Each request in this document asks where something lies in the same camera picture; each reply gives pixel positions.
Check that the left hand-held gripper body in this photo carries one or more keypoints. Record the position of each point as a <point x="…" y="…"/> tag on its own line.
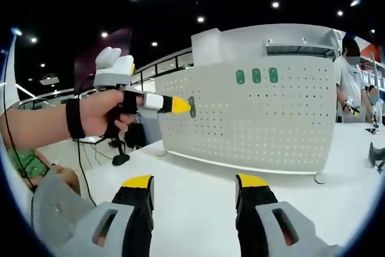
<point x="114" y="70"/>

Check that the grey mesh chair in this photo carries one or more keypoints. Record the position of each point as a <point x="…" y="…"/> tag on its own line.
<point x="54" y="206"/>

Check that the dark grey object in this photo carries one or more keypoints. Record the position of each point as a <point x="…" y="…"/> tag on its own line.
<point x="376" y="154"/>

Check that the green hook assembly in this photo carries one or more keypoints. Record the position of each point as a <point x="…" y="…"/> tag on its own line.
<point x="256" y="76"/>
<point x="273" y="75"/>
<point x="240" y="77"/>
<point x="193" y="112"/>

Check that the black computer case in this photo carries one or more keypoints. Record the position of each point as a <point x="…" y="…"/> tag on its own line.
<point x="136" y="136"/>

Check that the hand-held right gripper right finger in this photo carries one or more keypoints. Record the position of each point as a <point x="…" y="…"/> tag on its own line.
<point x="294" y="230"/>

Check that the black monitor stand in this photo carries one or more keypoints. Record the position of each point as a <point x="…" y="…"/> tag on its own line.
<point x="120" y="159"/>

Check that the white pegboard mounting plate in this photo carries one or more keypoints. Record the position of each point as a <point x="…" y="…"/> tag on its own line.
<point x="255" y="124"/>

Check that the person's left hand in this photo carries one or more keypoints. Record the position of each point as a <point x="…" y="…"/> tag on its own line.
<point x="99" y="112"/>

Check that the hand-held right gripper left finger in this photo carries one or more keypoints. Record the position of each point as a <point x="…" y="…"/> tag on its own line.
<point x="96" y="230"/>

